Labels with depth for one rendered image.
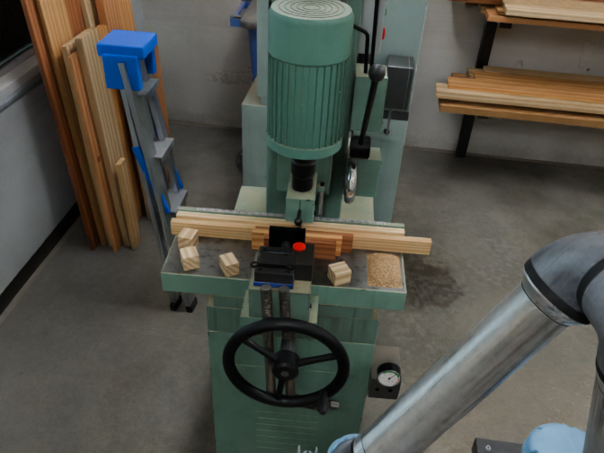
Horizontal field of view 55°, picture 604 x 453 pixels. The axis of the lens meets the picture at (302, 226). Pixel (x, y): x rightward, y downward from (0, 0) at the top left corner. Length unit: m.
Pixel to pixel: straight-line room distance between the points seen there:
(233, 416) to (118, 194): 1.39
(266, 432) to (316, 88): 1.08
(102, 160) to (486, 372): 2.20
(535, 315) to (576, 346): 1.97
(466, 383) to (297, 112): 0.65
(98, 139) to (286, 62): 1.64
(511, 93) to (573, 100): 0.32
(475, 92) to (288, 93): 2.19
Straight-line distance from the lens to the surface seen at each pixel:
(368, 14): 1.55
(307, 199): 1.40
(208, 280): 1.45
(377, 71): 1.18
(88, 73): 2.60
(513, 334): 0.87
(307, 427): 1.84
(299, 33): 1.19
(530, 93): 3.41
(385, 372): 1.54
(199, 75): 3.97
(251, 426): 1.86
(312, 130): 1.27
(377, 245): 1.53
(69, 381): 2.48
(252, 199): 1.88
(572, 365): 2.73
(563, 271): 0.81
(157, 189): 2.27
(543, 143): 4.07
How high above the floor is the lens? 1.85
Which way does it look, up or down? 36 degrees down
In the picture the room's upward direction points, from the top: 3 degrees clockwise
